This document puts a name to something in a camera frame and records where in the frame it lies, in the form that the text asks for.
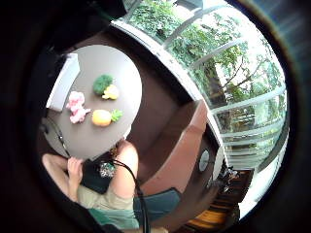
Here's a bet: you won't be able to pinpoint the brown wooden bench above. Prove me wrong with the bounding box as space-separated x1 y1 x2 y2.
139 99 209 197

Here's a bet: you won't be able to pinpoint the yellow plush lemon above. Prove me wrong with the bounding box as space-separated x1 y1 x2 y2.
101 83 121 101

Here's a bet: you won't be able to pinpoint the green trees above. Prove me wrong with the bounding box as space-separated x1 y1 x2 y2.
127 0 288 163

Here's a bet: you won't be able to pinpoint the the person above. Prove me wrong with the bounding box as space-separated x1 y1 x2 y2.
41 139 169 233

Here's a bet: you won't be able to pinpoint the white flat box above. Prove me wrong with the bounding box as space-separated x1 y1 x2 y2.
46 52 81 113

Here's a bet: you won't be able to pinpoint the thick black glove cable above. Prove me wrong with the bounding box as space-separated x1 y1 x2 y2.
111 158 152 233

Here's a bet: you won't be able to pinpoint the green plush broccoli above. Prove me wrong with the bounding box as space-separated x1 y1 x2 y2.
92 74 115 96

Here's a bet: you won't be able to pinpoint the teal chair seat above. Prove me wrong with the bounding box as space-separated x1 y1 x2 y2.
133 188 182 225

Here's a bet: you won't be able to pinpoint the orange wooden slat bench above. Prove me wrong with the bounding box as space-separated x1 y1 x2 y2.
186 208 229 231

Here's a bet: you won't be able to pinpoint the pink plush toy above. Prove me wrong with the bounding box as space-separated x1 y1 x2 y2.
65 90 92 124

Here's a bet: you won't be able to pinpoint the plush pineapple with green leaves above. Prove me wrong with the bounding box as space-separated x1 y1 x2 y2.
90 108 124 127

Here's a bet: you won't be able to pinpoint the round white disc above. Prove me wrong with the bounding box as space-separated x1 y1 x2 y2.
197 148 211 173

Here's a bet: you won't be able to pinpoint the thin black cable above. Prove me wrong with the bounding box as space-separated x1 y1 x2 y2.
40 116 71 159

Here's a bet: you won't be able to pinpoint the glass railing with metal frame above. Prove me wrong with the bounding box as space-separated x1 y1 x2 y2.
110 0 290 183

